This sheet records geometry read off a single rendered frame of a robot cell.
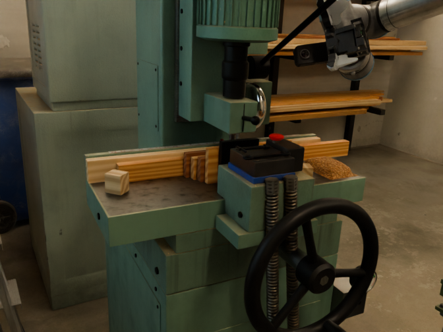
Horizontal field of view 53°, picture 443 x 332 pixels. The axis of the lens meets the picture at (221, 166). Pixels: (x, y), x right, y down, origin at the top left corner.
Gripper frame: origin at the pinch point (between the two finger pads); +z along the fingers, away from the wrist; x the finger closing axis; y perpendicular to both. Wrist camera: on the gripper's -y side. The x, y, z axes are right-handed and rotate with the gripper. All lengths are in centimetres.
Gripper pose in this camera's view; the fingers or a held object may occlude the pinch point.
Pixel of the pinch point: (322, 31)
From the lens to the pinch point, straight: 95.0
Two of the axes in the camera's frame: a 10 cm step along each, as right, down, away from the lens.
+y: 9.0, -1.6, -4.1
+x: 1.5, 9.9, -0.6
